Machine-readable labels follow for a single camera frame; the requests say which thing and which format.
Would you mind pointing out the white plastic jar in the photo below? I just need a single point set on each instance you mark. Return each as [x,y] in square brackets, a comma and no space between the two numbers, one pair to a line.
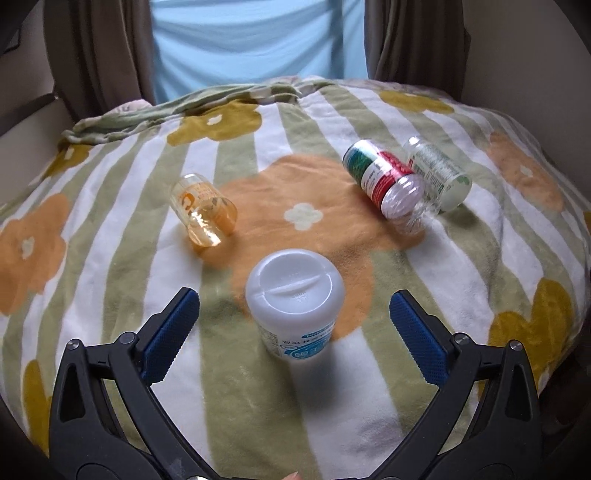
[295,302]

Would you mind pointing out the flower striped blanket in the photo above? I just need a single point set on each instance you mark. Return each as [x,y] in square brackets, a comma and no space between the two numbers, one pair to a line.
[295,184]

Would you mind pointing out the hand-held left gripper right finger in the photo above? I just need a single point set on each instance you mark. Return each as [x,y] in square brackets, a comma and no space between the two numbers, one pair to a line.
[418,330]

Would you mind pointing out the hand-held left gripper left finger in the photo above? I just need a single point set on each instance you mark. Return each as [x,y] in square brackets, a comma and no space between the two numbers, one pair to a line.
[167,330]

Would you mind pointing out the light blue curtain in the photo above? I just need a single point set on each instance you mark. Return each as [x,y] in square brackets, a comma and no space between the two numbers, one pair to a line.
[258,41]

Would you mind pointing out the brown curtain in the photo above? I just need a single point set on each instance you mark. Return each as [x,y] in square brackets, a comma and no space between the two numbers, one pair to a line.
[418,41]
[99,55]

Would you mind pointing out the clear bottle green cap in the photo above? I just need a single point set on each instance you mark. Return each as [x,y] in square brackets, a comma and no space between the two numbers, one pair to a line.
[436,173]

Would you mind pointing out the red green labelled bottle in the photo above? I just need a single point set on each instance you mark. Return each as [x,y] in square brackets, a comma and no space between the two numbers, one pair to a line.
[383,177]

